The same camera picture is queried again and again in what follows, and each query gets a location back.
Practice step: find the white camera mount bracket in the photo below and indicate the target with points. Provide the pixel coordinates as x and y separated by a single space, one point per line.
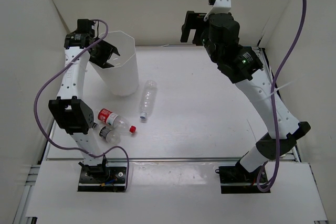
218 6

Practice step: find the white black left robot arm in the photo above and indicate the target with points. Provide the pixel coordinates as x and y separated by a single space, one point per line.
69 110

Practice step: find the black cap plastic bottle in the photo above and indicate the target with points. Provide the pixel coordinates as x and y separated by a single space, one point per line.
107 133

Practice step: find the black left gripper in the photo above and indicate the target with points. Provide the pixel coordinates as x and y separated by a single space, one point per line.
106 47

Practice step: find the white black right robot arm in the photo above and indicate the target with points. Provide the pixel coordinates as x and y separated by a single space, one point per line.
219 36

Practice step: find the clear white cap plastic bottle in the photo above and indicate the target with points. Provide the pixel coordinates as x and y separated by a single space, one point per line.
148 99

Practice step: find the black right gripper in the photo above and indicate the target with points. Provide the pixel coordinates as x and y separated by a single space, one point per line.
193 21

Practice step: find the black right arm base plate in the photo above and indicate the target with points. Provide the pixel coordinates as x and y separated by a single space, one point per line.
234 182

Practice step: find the red label plastic bottle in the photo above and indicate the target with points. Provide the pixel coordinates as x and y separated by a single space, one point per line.
117 122

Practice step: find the white octagonal plastic bin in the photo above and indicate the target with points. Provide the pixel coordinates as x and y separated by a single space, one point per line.
122 78

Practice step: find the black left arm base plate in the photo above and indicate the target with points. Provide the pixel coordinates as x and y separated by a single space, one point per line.
114 181

